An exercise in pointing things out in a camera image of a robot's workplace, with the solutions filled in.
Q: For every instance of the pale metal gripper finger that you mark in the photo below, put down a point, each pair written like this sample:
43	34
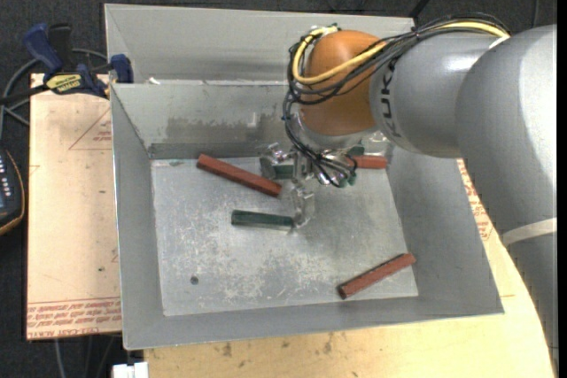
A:
309	205
296	208

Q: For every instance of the grey metal bin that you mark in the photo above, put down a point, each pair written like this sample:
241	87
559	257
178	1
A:
230	270

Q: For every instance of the brown cardboard board, red print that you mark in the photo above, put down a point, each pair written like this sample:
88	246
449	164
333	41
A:
71	212

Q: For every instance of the red-brown flat block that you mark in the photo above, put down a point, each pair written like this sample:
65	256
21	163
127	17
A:
239	175
376	275
371	162

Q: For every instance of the dark green flat block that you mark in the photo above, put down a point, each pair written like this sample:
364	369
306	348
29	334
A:
259	220
280	171

